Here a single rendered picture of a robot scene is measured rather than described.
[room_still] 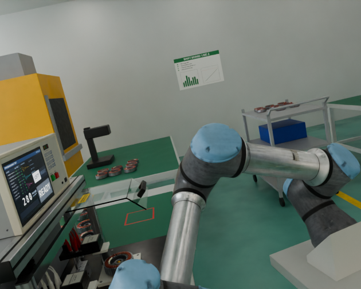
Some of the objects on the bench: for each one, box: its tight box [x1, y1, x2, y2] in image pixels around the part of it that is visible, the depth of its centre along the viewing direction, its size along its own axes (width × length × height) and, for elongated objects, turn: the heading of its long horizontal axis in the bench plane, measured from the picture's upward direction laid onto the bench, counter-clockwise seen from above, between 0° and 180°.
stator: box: [76, 219, 92, 233], centre depth 167 cm, size 11×11×4 cm
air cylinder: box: [70, 260, 92, 278], centre depth 115 cm, size 5×8×6 cm
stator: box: [103, 251, 134, 276], centre depth 116 cm, size 11×11×4 cm
